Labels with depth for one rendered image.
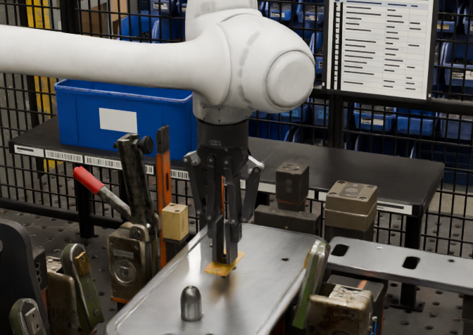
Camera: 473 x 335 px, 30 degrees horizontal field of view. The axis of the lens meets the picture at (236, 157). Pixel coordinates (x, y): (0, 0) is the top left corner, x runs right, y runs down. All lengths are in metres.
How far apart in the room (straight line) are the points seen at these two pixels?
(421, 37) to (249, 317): 0.71
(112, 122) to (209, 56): 0.77
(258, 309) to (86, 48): 0.48
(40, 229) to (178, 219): 0.87
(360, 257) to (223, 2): 0.51
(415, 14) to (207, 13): 0.63
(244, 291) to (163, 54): 0.45
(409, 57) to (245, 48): 0.74
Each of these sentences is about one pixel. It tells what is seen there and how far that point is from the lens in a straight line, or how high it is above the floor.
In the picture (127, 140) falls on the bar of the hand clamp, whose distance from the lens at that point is 1.38.
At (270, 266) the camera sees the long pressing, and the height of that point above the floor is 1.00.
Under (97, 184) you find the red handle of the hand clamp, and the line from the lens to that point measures 1.45.
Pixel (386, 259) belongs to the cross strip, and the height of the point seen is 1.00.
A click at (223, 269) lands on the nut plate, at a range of 1.38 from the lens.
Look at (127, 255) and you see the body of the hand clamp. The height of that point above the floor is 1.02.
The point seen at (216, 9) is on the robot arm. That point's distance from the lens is 1.22.
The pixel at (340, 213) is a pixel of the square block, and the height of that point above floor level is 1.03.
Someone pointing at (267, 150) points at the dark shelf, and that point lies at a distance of 1.84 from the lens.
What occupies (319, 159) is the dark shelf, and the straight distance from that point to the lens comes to 1.80.
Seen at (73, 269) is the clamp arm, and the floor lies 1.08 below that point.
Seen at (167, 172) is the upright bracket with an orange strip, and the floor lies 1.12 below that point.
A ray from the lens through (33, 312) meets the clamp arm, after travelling 1.19.
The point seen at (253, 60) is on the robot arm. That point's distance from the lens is 1.06.
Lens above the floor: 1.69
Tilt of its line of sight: 21 degrees down
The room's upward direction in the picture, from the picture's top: straight up
